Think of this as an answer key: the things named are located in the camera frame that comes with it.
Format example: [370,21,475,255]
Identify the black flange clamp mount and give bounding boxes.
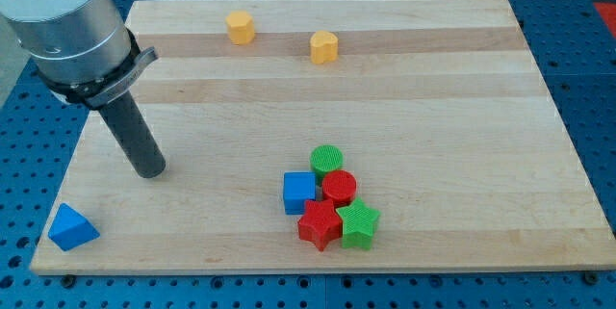
[38,30,158,110]

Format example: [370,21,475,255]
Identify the yellow hexagon block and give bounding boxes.
[225,11,255,45]

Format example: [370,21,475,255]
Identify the red circle block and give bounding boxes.
[321,169,357,208]

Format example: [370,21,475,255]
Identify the green circle block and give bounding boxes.
[309,144,344,186]

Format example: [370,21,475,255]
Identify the yellow heart block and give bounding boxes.
[309,30,339,64]

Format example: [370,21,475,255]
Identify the blue square block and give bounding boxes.
[282,171,317,215]

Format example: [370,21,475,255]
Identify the green star block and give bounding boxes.
[336,197,380,250]

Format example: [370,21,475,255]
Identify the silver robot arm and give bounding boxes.
[1,0,166,178]

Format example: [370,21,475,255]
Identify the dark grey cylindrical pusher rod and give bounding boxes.
[99,91,166,178]

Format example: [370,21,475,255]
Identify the blue triangle block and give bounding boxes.
[47,203,100,251]

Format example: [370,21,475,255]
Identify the red star block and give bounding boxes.
[297,199,343,251]

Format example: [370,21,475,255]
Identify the red object at edge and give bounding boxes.
[593,2,616,37]

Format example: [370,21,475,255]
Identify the light wooden board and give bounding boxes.
[31,0,615,275]

